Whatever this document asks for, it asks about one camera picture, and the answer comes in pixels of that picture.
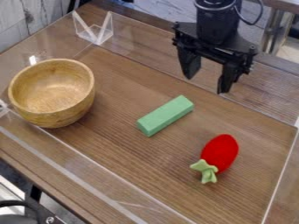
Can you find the green rectangular block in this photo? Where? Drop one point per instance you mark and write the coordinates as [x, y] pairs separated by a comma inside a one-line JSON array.
[[164, 115]]

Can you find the background metal table leg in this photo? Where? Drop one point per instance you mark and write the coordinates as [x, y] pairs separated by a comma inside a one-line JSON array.
[[278, 26]]

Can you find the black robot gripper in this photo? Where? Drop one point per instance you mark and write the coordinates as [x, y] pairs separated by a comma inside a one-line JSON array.
[[192, 48]]

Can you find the red plush strawberry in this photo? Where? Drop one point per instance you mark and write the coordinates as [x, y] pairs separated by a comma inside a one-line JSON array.
[[217, 156]]

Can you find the clear acrylic tray wall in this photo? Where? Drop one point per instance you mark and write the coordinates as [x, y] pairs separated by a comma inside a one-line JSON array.
[[99, 196]]

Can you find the clear acrylic corner bracket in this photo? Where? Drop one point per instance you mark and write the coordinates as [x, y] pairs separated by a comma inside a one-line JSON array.
[[96, 34]]

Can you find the wooden bowl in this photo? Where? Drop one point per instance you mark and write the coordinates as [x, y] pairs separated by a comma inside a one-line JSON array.
[[52, 93]]

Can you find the black table leg bracket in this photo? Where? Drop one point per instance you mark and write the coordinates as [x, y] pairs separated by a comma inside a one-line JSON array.
[[43, 215]]

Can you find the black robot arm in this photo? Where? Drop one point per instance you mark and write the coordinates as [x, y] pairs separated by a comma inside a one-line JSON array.
[[212, 38]]

